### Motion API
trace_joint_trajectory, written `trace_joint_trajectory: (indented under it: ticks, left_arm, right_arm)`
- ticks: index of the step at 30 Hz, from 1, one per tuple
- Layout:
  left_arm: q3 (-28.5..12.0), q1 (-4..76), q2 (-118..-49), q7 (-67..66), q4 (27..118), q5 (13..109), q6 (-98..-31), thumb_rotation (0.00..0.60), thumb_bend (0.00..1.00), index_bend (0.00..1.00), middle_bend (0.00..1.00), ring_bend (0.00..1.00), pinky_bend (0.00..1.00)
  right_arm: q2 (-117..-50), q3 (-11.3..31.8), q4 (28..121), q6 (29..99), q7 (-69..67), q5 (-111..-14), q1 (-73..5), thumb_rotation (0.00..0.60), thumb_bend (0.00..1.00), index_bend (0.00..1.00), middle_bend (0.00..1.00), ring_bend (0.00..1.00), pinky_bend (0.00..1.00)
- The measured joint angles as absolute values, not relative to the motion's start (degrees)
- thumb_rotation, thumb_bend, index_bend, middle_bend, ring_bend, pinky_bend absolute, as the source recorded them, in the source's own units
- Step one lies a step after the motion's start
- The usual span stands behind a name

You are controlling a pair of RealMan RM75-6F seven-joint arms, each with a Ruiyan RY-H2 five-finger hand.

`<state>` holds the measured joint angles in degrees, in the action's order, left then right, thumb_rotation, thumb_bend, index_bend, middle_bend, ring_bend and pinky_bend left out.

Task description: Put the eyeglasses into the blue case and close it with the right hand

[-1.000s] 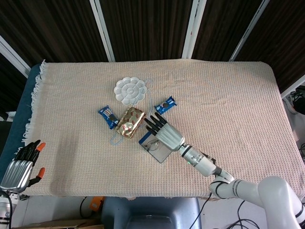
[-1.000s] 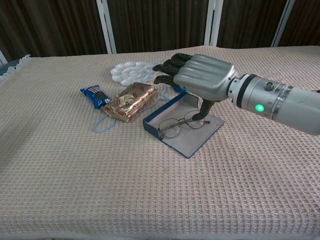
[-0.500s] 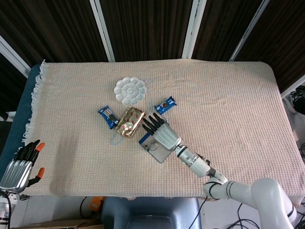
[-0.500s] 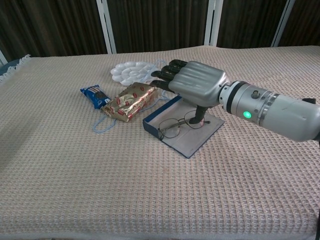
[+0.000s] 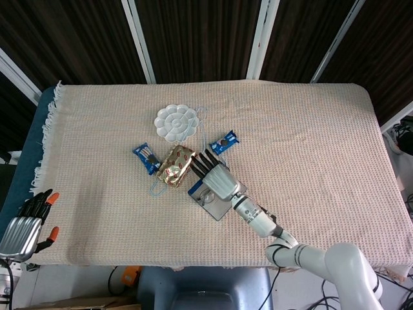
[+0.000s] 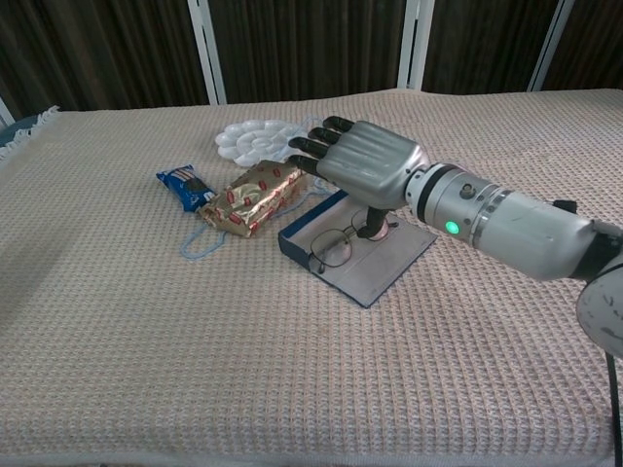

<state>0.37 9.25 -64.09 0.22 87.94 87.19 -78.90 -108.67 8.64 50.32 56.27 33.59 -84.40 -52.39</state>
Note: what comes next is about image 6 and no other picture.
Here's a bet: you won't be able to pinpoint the light blue cord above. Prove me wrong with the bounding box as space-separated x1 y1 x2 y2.
180 116 337 263

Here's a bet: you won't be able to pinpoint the long blue cookie packet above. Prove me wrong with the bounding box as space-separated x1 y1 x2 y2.
155 164 219 214

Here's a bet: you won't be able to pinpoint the white flower paint palette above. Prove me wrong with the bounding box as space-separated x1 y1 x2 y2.
215 120 301 168

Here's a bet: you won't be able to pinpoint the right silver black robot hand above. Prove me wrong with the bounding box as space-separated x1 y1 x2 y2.
287 115 432 242

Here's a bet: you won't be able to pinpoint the blue glasses case grey lining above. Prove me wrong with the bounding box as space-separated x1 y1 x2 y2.
276 189 439 309

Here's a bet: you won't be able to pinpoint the dark brown curtain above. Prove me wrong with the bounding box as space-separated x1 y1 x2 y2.
0 0 623 114

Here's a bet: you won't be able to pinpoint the dark-framed eyeglasses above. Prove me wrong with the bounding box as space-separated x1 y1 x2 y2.
309 208 400 273

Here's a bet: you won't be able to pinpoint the beige waffle tablecloth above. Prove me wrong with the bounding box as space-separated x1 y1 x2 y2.
0 89 623 467

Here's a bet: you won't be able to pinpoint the gold red snack packet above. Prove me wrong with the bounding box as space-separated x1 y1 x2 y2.
197 159 309 240

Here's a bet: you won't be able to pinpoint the blue padded table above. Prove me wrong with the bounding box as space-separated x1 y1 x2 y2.
0 114 41 148

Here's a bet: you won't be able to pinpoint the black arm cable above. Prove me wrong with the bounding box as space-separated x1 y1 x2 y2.
605 352 623 467

